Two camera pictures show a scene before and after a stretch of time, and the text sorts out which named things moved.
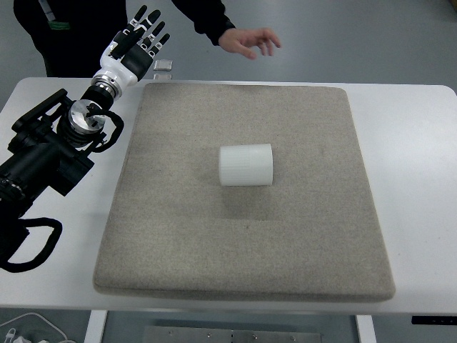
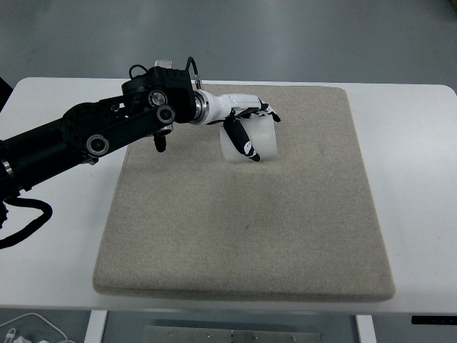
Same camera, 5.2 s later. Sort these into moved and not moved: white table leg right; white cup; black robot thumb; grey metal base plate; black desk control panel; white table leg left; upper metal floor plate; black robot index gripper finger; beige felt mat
Moved: black robot index gripper finger; black robot thumb; white cup
Not moved: white table leg left; beige felt mat; white table leg right; upper metal floor plate; black desk control panel; grey metal base plate
